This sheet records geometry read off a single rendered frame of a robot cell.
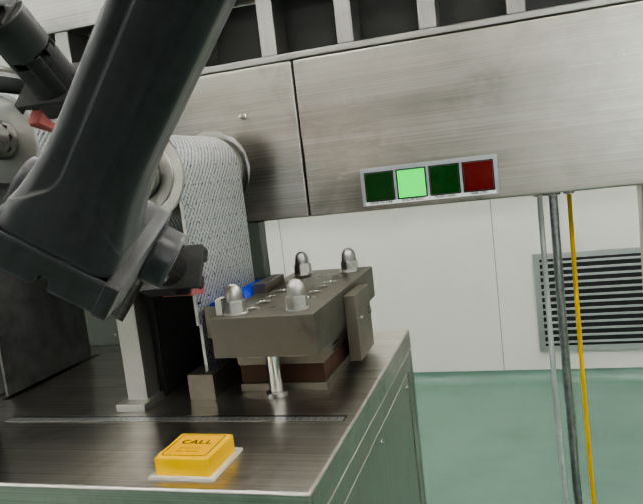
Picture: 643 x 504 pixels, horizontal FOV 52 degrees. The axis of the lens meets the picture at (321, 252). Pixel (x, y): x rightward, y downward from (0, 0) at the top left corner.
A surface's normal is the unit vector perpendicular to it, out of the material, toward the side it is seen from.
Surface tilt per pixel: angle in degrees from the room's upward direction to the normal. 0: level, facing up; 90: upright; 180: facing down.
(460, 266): 90
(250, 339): 90
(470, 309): 90
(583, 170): 90
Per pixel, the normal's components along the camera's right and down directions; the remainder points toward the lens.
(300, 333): -0.28, 0.15
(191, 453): -0.11, -0.99
